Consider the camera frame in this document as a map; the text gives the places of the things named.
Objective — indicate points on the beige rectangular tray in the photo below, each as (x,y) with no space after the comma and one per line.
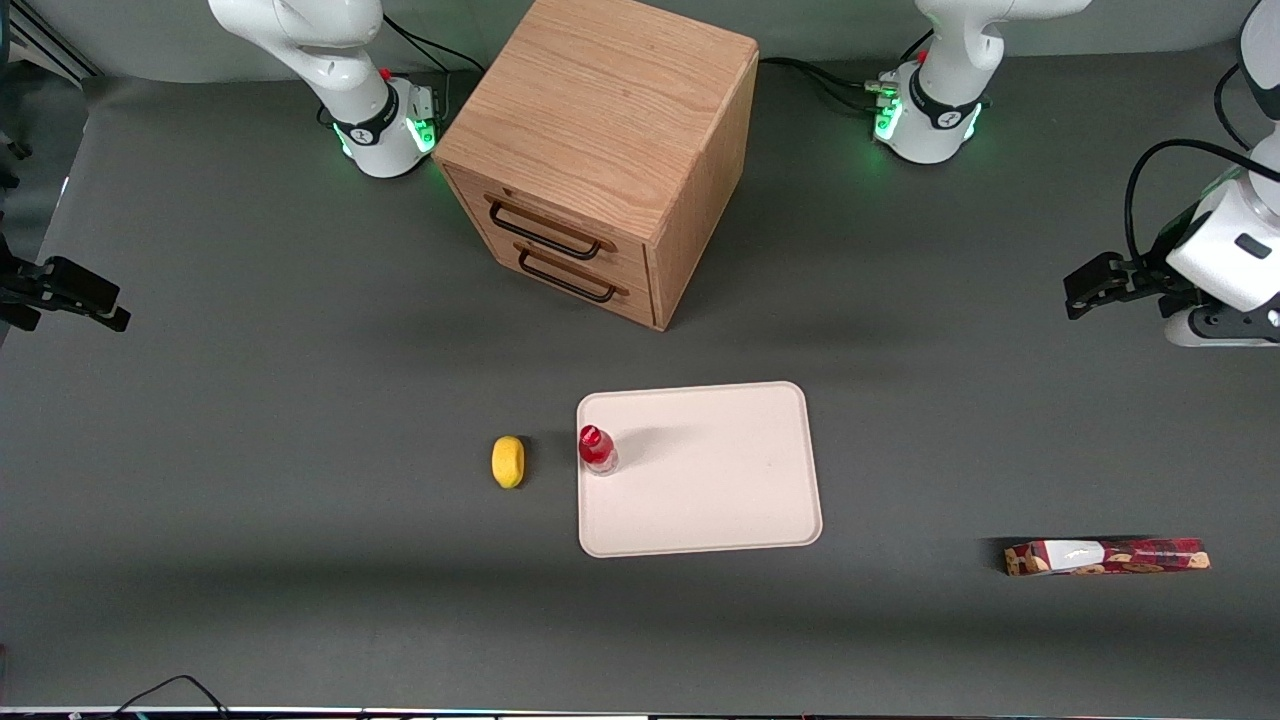
(700,480)

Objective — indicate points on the wooden drawer front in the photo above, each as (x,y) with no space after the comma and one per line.
(470,195)
(640,305)

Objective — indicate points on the wooden drawer cabinet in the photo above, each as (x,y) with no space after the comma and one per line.
(600,100)

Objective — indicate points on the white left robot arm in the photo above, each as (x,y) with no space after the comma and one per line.
(950,50)

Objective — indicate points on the yellow lemon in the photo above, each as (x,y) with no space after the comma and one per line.
(508,462)

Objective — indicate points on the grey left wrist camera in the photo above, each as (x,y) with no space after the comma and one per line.
(1220,326)

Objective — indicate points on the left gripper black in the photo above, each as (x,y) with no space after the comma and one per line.
(1146,276)

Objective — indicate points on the small red bottle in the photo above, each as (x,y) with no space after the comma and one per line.
(596,448)

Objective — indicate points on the red cookie box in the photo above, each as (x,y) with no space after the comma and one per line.
(1110,556)

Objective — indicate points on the aluminium frame rail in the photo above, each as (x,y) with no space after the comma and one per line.
(45,35)

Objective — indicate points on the grey table cover mat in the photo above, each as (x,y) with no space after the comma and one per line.
(300,520)

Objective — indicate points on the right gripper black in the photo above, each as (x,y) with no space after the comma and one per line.
(28,285)

